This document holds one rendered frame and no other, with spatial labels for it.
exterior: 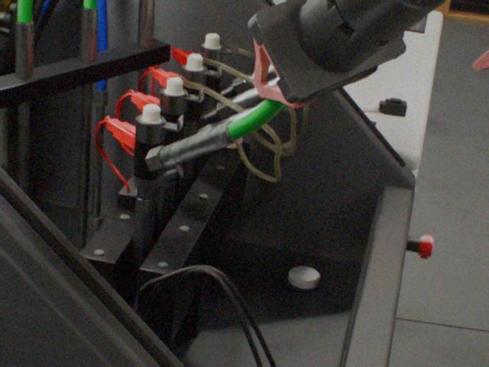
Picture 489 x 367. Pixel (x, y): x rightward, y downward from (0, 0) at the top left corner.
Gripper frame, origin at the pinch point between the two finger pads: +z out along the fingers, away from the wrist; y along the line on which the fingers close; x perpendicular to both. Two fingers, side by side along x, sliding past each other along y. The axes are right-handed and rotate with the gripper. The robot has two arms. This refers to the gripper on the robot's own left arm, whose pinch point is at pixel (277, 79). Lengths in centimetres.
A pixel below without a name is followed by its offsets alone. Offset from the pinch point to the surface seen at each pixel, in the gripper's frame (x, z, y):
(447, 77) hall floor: -18, 296, -262
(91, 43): -17.0, 34.8, -2.3
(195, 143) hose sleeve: 1.0, 7.8, 4.9
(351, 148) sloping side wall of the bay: 5.2, 39.9, -29.5
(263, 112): 1.8, 1.0, 1.9
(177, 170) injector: 0.9, 22.2, 1.0
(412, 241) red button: 20, 55, -42
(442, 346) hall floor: 56, 161, -107
